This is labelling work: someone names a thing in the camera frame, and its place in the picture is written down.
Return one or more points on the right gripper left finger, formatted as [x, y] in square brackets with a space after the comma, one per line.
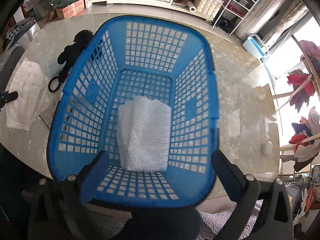
[80, 188]

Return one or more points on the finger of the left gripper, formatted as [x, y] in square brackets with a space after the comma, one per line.
[7, 97]

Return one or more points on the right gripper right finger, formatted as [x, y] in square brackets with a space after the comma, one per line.
[239, 187]

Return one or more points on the white fluffy towel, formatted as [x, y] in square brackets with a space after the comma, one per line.
[31, 83]

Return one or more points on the black plush toy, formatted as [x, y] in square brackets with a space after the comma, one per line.
[71, 53]

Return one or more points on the white waffle towel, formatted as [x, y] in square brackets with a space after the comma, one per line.
[143, 135]

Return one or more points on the blue plastic laundry basket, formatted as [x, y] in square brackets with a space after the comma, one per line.
[140, 56]

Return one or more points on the grey fuzzy cloth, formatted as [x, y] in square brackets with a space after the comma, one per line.
[48, 114]

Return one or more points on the small white round object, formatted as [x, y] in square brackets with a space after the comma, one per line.
[267, 147]

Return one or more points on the grey patterned cushion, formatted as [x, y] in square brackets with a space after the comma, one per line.
[211, 224]

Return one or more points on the wooden clothes rack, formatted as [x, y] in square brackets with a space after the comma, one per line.
[305, 142]

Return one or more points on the cardboard box red print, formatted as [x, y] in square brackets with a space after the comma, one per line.
[71, 10]

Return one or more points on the blue white plastic bin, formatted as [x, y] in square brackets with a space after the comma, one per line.
[256, 47]

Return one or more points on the white metal shelf rack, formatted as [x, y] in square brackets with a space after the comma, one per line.
[232, 14]

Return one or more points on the paper towel roll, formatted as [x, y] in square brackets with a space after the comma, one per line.
[191, 6]

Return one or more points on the patterned curtain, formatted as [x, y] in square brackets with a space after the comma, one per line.
[296, 11]

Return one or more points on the standing air conditioner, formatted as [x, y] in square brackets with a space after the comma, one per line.
[265, 15]

